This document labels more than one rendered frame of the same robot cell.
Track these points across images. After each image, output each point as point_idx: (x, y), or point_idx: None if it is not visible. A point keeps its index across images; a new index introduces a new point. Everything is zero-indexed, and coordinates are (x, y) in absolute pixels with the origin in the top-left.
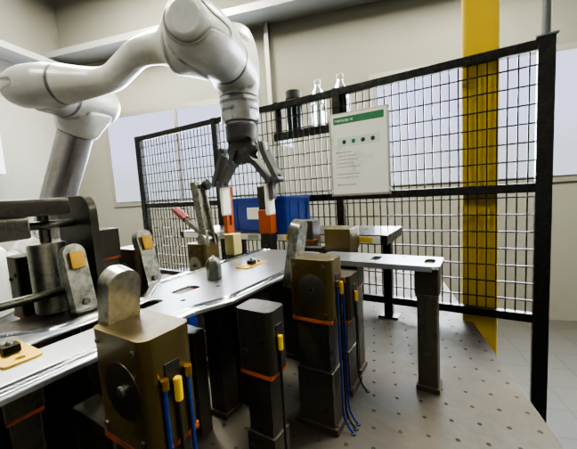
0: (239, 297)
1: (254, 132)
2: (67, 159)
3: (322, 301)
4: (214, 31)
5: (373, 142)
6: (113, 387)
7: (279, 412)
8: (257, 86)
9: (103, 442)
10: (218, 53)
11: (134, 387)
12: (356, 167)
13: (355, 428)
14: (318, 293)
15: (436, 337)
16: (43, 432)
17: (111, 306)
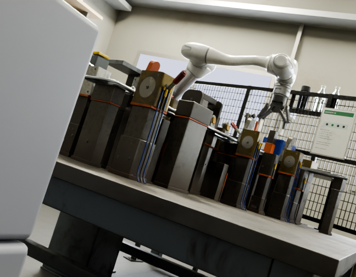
0: (263, 151)
1: (284, 100)
2: (184, 83)
3: (291, 166)
4: (288, 66)
5: (343, 129)
6: (244, 141)
7: (265, 191)
8: (293, 84)
9: (218, 167)
10: (286, 72)
11: (252, 140)
12: (329, 139)
13: (287, 221)
14: (291, 163)
15: (334, 208)
16: (210, 154)
17: (249, 125)
